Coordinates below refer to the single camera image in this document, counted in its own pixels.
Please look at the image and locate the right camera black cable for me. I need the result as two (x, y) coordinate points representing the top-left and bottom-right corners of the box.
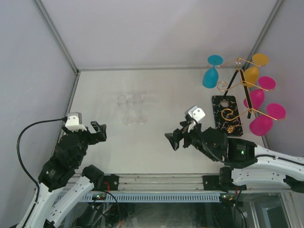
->
(190, 118), (280, 164)

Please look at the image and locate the left camera black cable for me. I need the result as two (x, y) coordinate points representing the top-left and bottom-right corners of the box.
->
(16, 116), (68, 209)

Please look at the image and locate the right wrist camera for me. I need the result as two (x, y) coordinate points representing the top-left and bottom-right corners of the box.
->
(185, 105), (205, 132)

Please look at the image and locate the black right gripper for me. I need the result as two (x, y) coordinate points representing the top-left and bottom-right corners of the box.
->
(165, 119), (219, 162)

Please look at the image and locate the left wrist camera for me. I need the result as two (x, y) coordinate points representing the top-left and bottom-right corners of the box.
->
(65, 112), (87, 132)

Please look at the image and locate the camera black cable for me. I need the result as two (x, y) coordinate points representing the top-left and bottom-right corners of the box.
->
(190, 118), (280, 164)
(16, 116), (68, 209)

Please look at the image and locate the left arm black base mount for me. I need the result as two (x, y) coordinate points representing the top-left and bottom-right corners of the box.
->
(93, 174), (119, 191)

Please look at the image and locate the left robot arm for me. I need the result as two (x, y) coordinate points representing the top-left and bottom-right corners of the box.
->
(15, 117), (107, 228)

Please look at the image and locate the clear champagne flute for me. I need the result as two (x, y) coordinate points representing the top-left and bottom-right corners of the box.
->
(132, 94), (147, 125)
(116, 95), (133, 126)

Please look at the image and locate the aluminium front frame rail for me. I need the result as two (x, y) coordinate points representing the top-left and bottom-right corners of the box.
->
(117, 170), (291, 192)

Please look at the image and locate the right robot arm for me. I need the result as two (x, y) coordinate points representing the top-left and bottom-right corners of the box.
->
(164, 120), (304, 193)

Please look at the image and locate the pink wine glass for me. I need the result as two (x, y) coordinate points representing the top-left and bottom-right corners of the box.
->
(249, 103), (286, 136)
(249, 76), (276, 109)

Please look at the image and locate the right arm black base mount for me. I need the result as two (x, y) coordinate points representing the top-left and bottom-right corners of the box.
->
(202, 175), (226, 191)

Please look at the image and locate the yellow wine glass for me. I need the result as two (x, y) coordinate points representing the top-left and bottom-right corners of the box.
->
(244, 53), (269, 87)

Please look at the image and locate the blue slotted cable duct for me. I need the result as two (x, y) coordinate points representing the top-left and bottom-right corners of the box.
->
(78, 192), (220, 203)

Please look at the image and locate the cyan wine glass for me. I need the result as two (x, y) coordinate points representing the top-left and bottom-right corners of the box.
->
(202, 55), (223, 88)

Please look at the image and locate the gold wire wine glass rack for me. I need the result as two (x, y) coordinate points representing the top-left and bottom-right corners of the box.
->
(211, 57), (276, 137)

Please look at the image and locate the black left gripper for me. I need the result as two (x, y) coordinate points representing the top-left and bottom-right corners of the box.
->
(63, 120), (106, 166)

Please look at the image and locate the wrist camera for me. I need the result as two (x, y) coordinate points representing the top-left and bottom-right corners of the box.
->
(65, 112), (87, 132)
(185, 105), (205, 132)

